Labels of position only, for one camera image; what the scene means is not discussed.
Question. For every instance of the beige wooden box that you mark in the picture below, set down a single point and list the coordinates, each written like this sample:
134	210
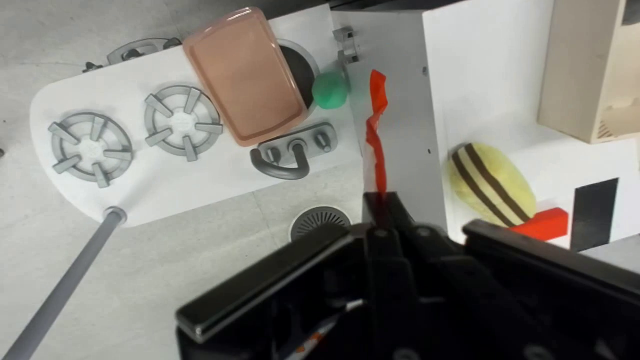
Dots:
586	72

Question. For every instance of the white toy kitchen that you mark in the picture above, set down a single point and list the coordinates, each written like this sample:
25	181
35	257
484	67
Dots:
466	86

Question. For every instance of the orange rectangular block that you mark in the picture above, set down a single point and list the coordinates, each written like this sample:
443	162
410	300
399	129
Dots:
542	223

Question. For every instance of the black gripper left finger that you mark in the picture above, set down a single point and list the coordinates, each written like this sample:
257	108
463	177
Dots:
266	280

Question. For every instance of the grey metal pole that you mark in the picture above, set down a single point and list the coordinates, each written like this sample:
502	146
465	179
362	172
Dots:
63	286

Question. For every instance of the black flat card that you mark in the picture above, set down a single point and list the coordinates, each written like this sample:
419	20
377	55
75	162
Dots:
592	213

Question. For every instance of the grey toy stove burner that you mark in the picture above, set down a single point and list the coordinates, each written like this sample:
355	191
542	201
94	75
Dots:
182	122
90	151
143	49

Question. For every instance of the green ball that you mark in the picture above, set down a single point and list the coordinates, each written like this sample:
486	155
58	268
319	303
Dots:
331	90

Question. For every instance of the round grey slotted disc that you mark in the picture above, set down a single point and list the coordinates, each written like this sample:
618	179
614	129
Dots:
320	220

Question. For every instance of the grey toy door latch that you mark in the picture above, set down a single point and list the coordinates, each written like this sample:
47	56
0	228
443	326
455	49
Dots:
347	42

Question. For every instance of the orange checkered pot holder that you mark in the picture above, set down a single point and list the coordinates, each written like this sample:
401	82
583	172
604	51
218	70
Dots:
377	141

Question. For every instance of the pink plastic tray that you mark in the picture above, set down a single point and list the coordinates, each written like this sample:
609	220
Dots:
250	80

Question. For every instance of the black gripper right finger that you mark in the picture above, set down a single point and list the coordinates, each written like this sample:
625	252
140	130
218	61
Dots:
532	257

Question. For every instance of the grey toy faucet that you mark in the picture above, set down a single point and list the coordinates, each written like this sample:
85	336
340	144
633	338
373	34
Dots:
293	156

